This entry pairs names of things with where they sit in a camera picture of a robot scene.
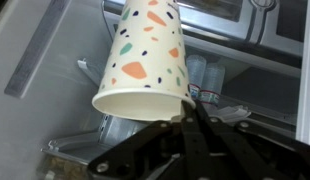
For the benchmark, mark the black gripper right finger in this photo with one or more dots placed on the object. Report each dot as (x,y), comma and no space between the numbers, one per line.
(248,153)

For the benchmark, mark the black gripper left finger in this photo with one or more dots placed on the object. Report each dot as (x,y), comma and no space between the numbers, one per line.
(155,150)

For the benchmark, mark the paper cup with coloured spots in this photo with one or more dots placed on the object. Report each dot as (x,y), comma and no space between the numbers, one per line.
(141,50)

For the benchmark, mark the fridge shelf with silver trim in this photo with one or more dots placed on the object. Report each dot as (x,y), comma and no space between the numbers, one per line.
(81,143)

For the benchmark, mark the stainless steel fridge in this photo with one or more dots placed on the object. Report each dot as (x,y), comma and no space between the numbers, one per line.
(45,100)

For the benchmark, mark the silver fridge deli drawer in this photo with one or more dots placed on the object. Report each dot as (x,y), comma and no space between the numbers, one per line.
(228,30)

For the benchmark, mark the clear plastic water bottle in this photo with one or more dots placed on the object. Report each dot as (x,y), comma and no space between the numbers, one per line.
(196,73)
(213,80)

